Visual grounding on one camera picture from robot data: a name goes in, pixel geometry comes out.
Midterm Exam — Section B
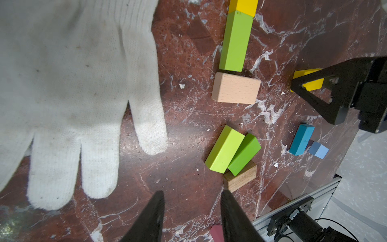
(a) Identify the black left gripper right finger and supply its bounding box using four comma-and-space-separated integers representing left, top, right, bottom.
221, 190, 264, 242

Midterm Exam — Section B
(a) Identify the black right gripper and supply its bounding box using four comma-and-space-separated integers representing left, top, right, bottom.
291, 56, 387, 134

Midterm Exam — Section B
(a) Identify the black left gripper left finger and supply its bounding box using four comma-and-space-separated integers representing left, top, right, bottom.
120, 191, 165, 242

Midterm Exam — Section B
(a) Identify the large yellow block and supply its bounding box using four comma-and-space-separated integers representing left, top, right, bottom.
293, 69, 324, 91

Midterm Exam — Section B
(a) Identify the light wood block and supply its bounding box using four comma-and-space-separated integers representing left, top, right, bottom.
212, 72, 261, 104

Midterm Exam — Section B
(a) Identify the pink block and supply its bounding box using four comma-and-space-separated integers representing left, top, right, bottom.
210, 225, 225, 242

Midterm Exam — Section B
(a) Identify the dark wood block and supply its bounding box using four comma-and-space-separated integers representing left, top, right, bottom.
223, 161, 257, 193

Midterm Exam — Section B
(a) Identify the teal block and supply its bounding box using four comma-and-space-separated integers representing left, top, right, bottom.
289, 124, 315, 155

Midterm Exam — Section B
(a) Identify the light blue block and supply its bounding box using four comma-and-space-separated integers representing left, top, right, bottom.
308, 141, 329, 159

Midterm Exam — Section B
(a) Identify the dark green block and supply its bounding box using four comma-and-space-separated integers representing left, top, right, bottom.
228, 133, 262, 176

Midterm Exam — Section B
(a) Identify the lime green block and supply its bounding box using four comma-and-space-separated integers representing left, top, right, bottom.
205, 125, 245, 173

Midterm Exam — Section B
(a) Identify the white cotton glove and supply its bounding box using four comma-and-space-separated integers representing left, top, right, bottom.
1, 1, 167, 210

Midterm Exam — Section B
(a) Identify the aluminium frame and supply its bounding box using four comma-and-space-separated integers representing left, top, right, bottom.
253, 175, 342, 242

